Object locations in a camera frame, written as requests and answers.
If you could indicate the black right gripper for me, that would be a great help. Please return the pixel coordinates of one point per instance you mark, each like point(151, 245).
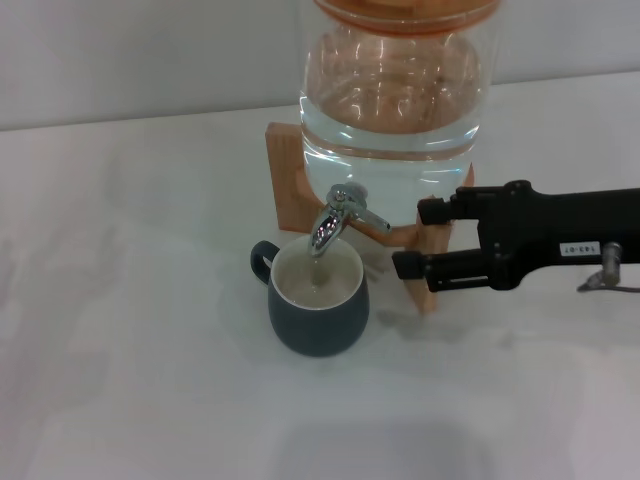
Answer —
point(545, 235)

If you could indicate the chrome faucet tap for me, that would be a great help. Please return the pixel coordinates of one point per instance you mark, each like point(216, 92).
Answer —
point(327, 227)

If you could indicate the dark mug with white inside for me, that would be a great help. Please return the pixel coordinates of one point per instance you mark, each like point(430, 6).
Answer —
point(320, 325)

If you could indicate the glass water dispenser jar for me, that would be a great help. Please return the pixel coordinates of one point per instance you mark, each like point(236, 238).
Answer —
point(390, 150)

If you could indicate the wooden dispenser stand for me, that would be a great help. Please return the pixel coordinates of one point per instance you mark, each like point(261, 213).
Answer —
point(285, 175)

